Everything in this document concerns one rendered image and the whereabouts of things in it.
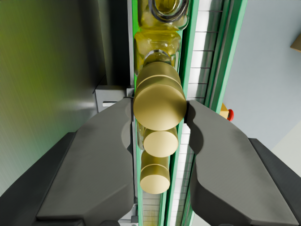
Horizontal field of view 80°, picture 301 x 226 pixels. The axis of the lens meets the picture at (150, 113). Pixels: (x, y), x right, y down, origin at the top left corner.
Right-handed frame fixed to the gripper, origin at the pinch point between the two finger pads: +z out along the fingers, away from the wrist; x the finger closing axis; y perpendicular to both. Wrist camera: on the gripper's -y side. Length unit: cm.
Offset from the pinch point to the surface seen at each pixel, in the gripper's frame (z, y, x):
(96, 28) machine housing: 39.2, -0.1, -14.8
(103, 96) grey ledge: 30.7, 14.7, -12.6
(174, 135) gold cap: 2.6, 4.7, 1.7
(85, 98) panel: 16.8, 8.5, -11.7
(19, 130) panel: 1.7, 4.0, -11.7
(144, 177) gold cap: 2.6, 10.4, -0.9
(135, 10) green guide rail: 22.2, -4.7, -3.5
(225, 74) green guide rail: 22.2, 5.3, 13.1
